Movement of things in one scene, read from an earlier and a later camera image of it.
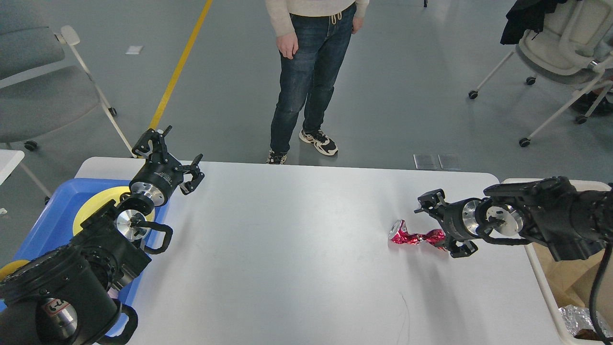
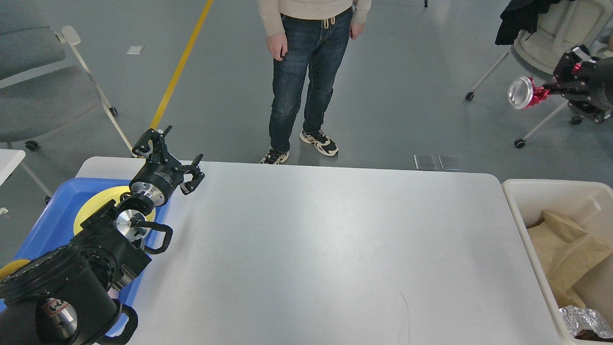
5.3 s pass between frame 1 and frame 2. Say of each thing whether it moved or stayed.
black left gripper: stayed
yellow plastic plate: stayed
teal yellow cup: stayed
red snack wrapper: moved
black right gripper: moved
